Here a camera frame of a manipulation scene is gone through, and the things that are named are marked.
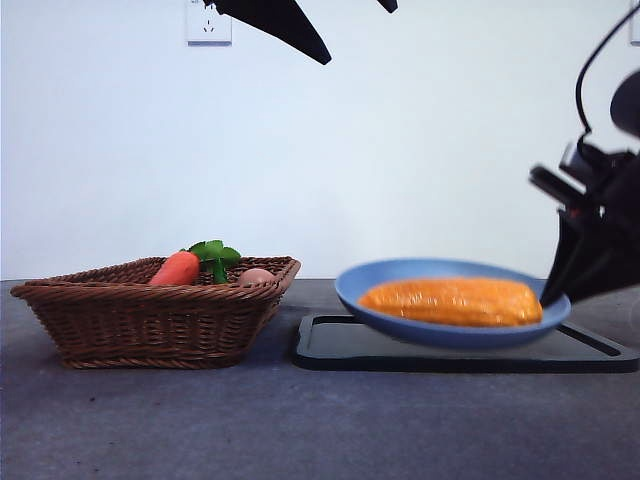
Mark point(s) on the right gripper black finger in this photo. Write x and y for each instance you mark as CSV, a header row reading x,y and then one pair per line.
x,y
607,270
562,260

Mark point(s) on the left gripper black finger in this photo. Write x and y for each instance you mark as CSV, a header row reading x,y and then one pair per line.
x,y
285,25
388,4

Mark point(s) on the yellow corn cob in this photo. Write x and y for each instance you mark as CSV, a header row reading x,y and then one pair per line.
x,y
450,302

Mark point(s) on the blue round plate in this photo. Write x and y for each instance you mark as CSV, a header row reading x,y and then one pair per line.
x,y
450,337

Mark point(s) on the brown wicker basket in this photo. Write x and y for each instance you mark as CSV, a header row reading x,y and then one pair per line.
x,y
140,325

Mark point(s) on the green leafy sprig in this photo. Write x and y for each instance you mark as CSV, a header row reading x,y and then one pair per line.
x,y
215,251

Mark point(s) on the black flat tray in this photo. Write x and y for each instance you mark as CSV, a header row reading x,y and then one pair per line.
x,y
330,350

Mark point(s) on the brown egg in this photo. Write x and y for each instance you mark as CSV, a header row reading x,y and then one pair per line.
x,y
256,276

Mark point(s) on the orange toy carrot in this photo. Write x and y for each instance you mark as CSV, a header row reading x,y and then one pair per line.
x,y
175,270

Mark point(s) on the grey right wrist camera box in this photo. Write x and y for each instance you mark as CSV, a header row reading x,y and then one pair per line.
x,y
555,182

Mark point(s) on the white wall socket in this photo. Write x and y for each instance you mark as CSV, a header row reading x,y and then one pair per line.
x,y
202,30
635,35

